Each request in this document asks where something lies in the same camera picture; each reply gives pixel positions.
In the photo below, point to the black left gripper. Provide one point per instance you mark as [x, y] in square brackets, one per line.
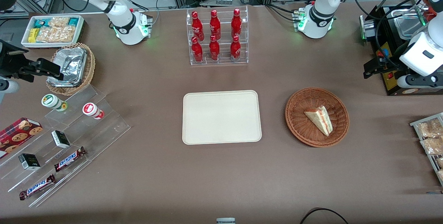
[393, 59]

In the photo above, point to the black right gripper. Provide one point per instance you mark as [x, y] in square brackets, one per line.
[9, 62]

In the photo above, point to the triangular sandwich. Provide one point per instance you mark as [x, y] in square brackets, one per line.
[320, 120]

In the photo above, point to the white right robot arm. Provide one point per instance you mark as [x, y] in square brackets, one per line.
[121, 26]

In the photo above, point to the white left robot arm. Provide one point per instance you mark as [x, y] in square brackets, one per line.
[320, 9]

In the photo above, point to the light wicker basket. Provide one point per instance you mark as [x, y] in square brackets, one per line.
[90, 64]

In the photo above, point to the tray of packaged snacks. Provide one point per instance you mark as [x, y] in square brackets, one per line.
[415, 124]

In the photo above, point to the brown wicker basket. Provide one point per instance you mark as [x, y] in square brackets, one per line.
[301, 127]

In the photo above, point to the cream plastic tray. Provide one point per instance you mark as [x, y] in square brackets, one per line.
[221, 117]

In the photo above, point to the red knob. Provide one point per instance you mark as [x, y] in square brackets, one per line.
[380, 53]

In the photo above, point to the black food warmer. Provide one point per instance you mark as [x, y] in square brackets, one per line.
[389, 82]

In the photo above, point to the white snack bin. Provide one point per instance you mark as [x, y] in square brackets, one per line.
[26, 42]

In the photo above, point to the silver foil container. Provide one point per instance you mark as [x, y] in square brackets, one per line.
[71, 66]

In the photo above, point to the yellow snack pack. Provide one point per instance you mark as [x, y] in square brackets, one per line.
[32, 35]

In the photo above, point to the green lid yogurt cup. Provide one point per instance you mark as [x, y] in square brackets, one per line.
[52, 101]

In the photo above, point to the clear cracker bag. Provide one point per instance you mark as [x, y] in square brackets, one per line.
[64, 33]
[58, 22]
[45, 34]

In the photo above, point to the teal snack pack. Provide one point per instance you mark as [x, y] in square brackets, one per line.
[39, 23]
[73, 21]

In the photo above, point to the steel pan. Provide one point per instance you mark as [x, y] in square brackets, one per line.
[405, 26]

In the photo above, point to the red cookie box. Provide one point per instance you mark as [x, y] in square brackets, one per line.
[17, 134]

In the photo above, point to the red lid yogurt cup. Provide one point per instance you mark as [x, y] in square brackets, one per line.
[91, 109]

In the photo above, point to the small black carton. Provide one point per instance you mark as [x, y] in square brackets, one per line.
[60, 139]
[29, 161]

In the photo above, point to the red sausage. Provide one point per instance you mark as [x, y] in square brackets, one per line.
[430, 14]

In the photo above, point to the clear fried snack bag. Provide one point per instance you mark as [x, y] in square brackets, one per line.
[440, 162]
[429, 128]
[432, 146]

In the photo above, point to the clear acrylic stepped stand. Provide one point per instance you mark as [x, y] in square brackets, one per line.
[104, 130]

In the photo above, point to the snickers bar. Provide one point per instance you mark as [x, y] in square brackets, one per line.
[37, 187]
[69, 159]

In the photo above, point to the red cola bottle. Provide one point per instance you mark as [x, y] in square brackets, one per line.
[215, 25]
[214, 50]
[197, 51]
[235, 49]
[197, 26]
[236, 23]

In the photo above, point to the clear acrylic bottle rack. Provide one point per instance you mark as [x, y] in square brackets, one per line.
[223, 61]

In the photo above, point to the white power strip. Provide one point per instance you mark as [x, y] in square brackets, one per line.
[223, 0]

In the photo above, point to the grey box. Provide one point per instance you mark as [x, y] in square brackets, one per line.
[225, 221]

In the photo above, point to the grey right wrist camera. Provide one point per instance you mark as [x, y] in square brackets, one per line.
[8, 86]

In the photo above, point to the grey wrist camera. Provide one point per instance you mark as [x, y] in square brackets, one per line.
[8, 86]
[415, 81]

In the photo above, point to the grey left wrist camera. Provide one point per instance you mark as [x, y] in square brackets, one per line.
[415, 81]

